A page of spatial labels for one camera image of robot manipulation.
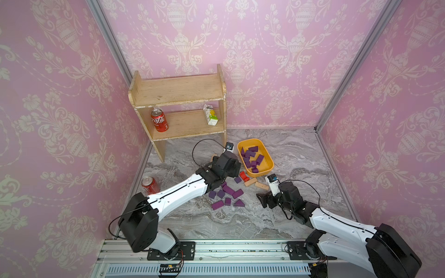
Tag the purple brick centre long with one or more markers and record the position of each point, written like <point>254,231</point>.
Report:
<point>228,190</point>

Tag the red cola can on floor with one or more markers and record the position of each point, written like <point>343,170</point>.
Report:
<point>150,185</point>

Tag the natural wood brick near shelf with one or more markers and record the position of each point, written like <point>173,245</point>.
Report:
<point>213,157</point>

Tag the red cola can on shelf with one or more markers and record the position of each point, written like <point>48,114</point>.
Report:
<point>159,120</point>

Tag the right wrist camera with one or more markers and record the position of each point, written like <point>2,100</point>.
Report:
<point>273,183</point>

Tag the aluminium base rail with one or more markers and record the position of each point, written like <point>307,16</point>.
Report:
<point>212,258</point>

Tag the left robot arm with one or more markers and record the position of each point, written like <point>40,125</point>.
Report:
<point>140,220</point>

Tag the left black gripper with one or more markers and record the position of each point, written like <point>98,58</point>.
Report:
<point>235,170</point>

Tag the wooden two-tier shelf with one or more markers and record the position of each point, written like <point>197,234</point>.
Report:
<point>146,95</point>

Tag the yellow plastic storage bin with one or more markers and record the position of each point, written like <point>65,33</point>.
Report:
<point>267,164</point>

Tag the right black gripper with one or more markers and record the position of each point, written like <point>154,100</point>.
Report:
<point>268,196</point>

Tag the small red brick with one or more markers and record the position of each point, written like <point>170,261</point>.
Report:
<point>244,177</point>

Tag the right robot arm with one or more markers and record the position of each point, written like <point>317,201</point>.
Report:
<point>379,250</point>

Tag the engraved natural wood brick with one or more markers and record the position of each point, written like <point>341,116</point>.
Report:
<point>262,186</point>

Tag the purple triangle brick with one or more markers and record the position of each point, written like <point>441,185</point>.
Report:
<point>239,203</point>

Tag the green white juice carton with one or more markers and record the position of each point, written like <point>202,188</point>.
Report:
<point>210,113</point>

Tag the natural wood brick small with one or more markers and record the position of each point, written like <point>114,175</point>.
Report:
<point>250,182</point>

